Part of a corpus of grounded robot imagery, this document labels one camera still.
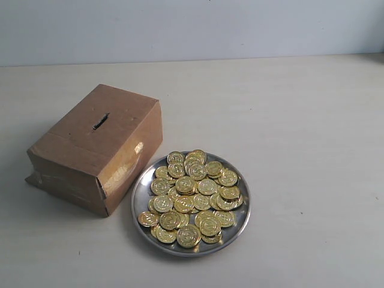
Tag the brown cardboard coin box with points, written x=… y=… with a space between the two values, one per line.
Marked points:
x=94 y=153

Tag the gold coin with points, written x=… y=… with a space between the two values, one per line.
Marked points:
x=228 y=178
x=201 y=202
x=183 y=204
x=165 y=236
x=197 y=171
x=160 y=186
x=214 y=169
x=208 y=224
x=169 y=220
x=160 y=204
x=148 y=219
x=188 y=236
x=175 y=157
x=226 y=218

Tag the gold coin back centre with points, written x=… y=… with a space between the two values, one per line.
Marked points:
x=197 y=171

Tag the gold coin plate centre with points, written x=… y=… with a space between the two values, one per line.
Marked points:
x=207 y=187

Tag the gold coin centre left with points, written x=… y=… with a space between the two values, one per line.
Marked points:
x=183 y=204

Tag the gold coin left middle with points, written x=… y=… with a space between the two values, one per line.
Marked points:
x=160 y=204

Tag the gold coin right edge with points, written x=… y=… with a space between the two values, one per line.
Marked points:
x=229 y=198

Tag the round silver metal plate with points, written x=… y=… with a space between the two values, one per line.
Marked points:
x=181 y=184

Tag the gold coin inner left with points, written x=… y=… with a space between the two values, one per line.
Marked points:
x=169 y=220

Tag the gold coin right front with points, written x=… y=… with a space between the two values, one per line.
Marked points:
x=226 y=218

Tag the gold coin far left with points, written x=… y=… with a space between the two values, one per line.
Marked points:
x=148 y=219

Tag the gold coin front left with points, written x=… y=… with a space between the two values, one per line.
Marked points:
x=165 y=236

